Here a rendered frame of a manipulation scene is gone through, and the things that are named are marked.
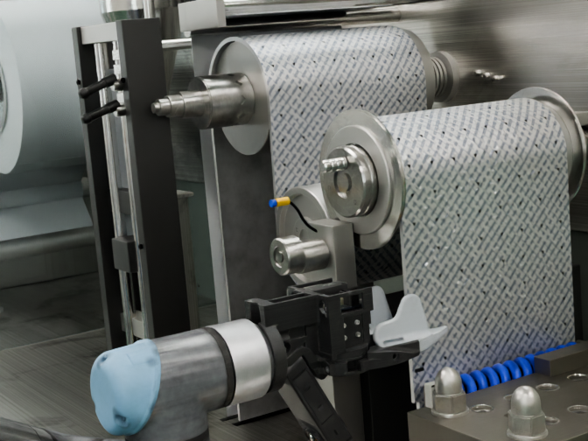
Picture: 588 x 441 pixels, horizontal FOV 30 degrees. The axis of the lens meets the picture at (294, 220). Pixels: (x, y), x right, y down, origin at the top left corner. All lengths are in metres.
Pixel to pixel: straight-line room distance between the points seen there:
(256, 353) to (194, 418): 0.08
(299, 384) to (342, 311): 0.08
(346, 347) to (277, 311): 0.08
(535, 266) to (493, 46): 0.35
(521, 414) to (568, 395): 0.13
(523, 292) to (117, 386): 0.49
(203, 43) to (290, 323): 0.53
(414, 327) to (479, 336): 0.12
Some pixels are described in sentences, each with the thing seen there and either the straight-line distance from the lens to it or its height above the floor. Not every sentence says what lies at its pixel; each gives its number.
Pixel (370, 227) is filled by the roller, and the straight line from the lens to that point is 1.14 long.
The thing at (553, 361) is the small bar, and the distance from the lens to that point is 1.19.
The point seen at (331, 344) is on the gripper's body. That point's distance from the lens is 1.04.
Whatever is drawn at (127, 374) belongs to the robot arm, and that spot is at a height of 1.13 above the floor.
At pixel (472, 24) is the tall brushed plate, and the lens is 1.49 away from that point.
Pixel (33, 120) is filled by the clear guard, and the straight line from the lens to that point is 2.01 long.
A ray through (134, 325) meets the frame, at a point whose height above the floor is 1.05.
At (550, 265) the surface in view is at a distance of 1.25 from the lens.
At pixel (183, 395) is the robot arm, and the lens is 0.96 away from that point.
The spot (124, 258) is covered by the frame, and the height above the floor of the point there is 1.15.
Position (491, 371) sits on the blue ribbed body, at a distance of 1.18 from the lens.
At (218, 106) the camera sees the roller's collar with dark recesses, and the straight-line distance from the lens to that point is 1.31.
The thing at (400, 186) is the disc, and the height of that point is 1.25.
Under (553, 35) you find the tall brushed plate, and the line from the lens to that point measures 1.39.
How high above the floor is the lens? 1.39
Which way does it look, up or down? 9 degrees down
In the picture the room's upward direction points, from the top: 5 degrees counter-clockwise
